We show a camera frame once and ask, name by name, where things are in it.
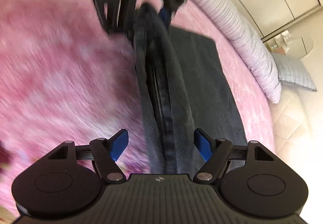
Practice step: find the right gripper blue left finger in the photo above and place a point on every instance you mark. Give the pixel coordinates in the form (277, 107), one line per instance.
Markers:
(105, 153)

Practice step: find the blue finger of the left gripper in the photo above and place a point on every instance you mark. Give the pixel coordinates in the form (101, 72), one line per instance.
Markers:
(166, 15)

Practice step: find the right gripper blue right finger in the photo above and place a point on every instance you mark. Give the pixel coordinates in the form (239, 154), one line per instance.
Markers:
(215, 153)

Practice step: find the dark grey denim jeans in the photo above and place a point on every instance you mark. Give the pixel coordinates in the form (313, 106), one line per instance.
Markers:
(182, 88)

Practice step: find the white striped quilt roll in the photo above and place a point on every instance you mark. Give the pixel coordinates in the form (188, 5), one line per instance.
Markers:
(247, 43)

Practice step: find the pink rose fleece blanket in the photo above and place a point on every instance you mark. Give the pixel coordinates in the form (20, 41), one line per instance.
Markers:
(63, 78)

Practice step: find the cream quilted headboard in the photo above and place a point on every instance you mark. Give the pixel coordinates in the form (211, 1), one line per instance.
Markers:
(294, 141)

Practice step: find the grey checked pillow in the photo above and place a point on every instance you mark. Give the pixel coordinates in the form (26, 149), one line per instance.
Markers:
(292, 72)

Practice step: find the bedside shelf with items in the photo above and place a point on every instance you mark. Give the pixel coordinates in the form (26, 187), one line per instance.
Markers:
(286, 44)

